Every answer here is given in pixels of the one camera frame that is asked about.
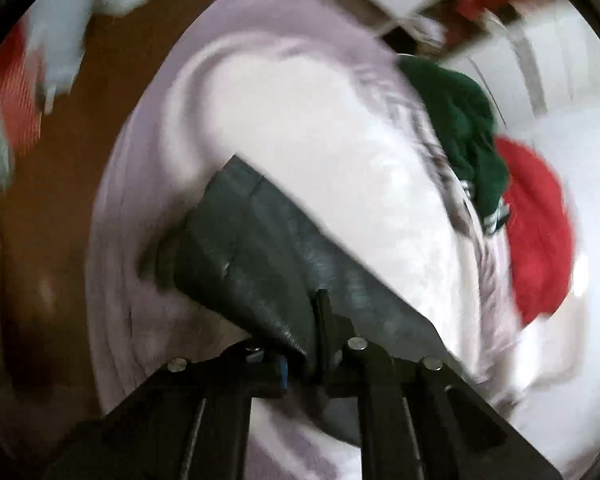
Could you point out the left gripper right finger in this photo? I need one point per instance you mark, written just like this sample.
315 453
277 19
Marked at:
418 420

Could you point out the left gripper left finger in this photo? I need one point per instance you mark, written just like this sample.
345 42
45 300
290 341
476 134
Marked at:
186 421

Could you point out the black leather jacket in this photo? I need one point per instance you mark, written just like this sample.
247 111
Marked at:
249 253

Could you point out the red duvet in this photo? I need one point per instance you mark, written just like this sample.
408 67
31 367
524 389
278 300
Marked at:
539 232

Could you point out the green striped garment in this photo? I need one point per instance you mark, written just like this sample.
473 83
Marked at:
462 118

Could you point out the floral purple bed blanket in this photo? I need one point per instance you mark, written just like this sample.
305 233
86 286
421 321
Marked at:
314 103

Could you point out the white sliding wardrobe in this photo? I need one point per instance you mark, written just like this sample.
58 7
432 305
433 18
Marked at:
545 60

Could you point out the white plastic bag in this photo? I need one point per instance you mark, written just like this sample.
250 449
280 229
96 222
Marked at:
56 29

